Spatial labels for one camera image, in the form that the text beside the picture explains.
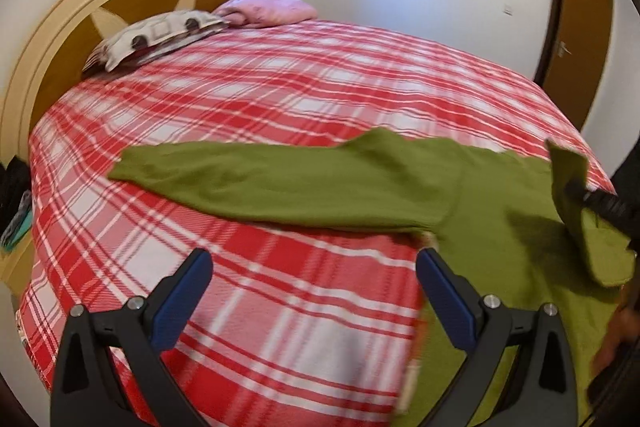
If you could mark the cream wooden headboard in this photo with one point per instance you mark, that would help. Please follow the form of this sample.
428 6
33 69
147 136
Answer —
52 59

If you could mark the dark items beside bed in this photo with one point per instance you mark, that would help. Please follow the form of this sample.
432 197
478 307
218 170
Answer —
16 202

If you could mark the brown wooden door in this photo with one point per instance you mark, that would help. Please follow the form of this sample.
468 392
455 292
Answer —
572 82

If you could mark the green striped knit sweater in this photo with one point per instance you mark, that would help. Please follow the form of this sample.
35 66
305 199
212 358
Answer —
498 217

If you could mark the pink pillow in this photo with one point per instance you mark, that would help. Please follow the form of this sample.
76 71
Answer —
265 13

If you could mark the red white plaid bedspread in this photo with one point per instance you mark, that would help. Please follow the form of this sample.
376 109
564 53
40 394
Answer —
298 327

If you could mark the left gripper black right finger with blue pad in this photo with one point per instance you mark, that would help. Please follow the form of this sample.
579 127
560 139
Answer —
541 386

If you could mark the patterned grey white pillow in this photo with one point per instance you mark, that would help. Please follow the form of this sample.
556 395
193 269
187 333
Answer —
153 37

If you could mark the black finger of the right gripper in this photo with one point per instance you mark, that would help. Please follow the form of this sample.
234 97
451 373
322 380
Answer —
610 207

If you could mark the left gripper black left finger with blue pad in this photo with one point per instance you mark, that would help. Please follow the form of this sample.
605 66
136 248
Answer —
87 390

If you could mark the silver door handle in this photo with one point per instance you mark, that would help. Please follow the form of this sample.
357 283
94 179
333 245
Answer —
563 49

